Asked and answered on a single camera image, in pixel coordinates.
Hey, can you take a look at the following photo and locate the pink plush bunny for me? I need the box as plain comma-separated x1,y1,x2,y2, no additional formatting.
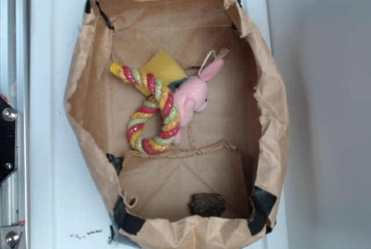
173,50,224,128

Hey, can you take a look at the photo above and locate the yellow sponge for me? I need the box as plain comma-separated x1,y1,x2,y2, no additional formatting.
139,50,188,87

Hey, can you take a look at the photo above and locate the multicolored twisted rope toy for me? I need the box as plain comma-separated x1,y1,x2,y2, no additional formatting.
110,63,181,155

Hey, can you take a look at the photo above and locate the white plastic bin lid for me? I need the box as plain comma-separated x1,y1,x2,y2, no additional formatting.
28,0,291,249

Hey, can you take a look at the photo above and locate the metal frame rail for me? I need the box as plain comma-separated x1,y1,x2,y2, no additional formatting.
1,0,30,248

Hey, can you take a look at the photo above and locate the dark brown rock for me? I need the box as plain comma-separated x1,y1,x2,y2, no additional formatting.
189,193,226,217

